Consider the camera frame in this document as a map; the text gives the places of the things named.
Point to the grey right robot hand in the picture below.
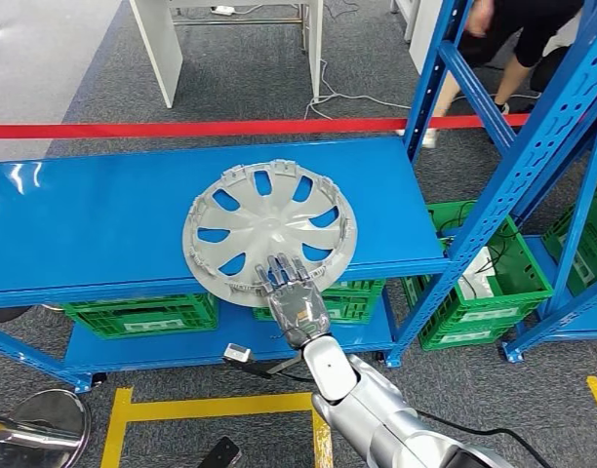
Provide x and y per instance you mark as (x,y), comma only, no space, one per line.
(298,307)

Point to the grey plastic wheel hubcap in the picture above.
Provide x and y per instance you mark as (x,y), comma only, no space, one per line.
(264,226)

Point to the low blue metal shelf cart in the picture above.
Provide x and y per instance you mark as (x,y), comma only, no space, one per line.
(83,213)

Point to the green plastic crate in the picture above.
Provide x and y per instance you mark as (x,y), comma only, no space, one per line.
(142,316)
(356,303)
(596,245)
(518,284)

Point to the red barrier tape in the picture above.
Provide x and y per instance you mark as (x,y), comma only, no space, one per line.
(181,128)

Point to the white paper sheet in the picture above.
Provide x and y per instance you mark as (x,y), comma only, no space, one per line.
(477,271)

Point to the white cabinet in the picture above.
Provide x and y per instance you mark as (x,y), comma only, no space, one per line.
(420,39)

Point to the white power strip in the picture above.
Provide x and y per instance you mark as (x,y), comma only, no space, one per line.
(223,10)

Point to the white desk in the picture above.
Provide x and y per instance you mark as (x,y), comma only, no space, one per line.
(152,45)

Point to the round chrome stool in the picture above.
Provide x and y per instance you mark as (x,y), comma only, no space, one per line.
(45,420)

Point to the black stool seat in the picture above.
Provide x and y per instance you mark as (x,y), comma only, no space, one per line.
(547,79)

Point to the person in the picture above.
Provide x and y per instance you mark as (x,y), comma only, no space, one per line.
(528,26)

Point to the black right wrist camera bracket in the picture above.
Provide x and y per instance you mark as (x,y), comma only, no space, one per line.
(264,369)

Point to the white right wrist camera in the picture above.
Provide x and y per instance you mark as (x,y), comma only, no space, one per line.
(237,355)

